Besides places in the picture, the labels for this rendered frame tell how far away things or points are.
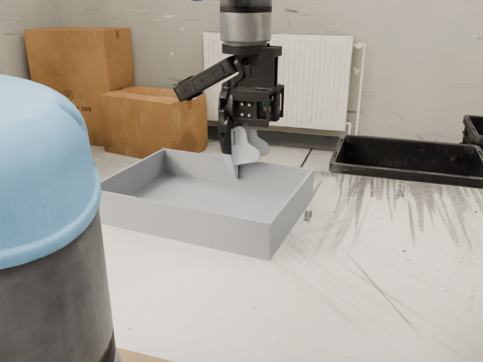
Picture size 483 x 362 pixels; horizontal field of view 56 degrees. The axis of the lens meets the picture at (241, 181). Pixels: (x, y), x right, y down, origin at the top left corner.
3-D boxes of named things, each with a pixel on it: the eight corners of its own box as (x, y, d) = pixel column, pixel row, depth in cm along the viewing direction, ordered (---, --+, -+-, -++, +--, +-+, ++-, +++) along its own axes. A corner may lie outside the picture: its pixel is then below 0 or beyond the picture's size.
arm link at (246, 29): (210, 12, 64) (234, 11, 71) (211, 47, 65) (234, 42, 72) (261, 13, 61) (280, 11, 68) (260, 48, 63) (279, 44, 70)
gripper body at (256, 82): (267, 133, 67) (269, 47, 62) (214, 126, 70) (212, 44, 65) (283, 121, 73) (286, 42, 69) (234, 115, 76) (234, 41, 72)
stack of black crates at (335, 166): (317, 306, 136) (328, 163, 119) (330, 256, 162) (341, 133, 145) (463, 334, 124) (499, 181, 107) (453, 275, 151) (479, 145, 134)
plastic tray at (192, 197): (90, 221, 65) (85, 188, 63) (165, 174, 82) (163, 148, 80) (269, 261, 55) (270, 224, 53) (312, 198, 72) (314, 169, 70)
